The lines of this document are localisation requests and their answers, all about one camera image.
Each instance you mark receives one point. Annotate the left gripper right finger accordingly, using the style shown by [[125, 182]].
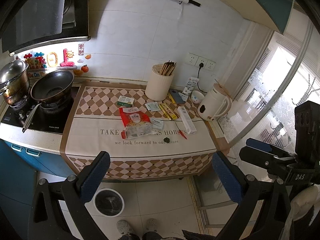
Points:
[[230, 176]]

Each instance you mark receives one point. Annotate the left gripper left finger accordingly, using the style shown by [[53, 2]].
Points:
[[91, 176]]

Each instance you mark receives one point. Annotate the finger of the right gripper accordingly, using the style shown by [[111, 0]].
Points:
[[275, 161], [269, 148]]

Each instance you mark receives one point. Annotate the red white sugar bag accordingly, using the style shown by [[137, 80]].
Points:
[[136, 123]]

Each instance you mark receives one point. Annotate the long white toothpaste box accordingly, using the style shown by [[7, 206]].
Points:
[[188, 123]]

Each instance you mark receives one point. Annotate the white paper leaflet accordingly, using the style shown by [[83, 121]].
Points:
[[157, 123]]

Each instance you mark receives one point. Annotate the white round trash bin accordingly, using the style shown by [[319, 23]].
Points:
[[109, 202]]

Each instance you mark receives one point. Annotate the checkered beige table cloth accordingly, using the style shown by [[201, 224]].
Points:
[[113, 117]]

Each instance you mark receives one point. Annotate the black gas stove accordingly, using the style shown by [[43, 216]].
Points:
[[44, 120]]

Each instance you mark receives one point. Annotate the grey left slipper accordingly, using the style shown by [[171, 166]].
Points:
[[124, 228]]

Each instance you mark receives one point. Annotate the grey slipper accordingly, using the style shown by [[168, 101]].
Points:
[[124, 228], [151, 225]]

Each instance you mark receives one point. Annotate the white electric kettle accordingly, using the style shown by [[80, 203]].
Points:
[[215, 104]]

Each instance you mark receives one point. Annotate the green white small box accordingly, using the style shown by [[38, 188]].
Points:
[[125, 101]]

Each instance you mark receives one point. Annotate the black trouser legs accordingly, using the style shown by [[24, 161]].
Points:
[[154, 236]]

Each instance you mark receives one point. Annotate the grey right slipper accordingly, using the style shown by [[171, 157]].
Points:
[[151, 225]]

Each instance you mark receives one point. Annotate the small white sachet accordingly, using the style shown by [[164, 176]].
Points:
[[152, 106]]

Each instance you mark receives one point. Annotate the blue lower cabinet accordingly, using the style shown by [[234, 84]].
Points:
[[19, 168]]

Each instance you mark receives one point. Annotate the grey smartphone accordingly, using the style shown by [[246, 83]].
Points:
[[176, 96]]

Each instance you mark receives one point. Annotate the black wok pan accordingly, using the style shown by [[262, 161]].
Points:
[[52, 91]]

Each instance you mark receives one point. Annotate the cream chopstick holder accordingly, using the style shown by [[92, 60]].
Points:
[[158, 85]]

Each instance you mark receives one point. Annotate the yellow chopstick packet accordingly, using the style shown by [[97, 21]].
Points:
[[173, 105]]

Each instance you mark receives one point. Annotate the steel pot with lid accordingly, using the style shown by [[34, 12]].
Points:
[[15, 83]]

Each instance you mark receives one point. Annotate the black range hood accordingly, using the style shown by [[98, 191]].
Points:
[[44, 22]]

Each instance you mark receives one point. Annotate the colourful wall decorations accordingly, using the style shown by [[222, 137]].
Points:
[[65, 56]]

